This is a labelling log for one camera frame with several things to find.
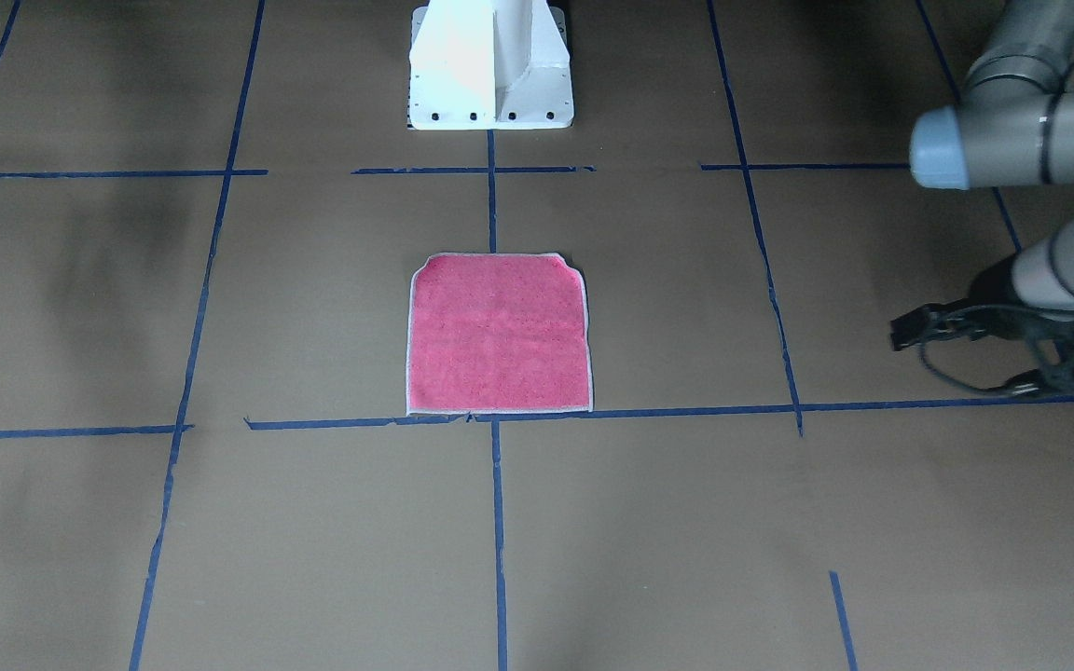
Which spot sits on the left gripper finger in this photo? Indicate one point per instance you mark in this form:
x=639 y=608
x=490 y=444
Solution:
x=929 y=322
x=1030 y=384

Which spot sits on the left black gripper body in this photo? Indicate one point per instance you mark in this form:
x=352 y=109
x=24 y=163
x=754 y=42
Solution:
x=992 y=291

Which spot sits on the pink towel with white edge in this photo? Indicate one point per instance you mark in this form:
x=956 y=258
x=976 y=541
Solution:
x=498 y=334

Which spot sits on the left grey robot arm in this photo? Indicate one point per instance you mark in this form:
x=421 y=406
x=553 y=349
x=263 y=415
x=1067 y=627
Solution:
x=1014 y=126

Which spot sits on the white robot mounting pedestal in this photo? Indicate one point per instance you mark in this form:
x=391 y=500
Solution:
x=489 y=65

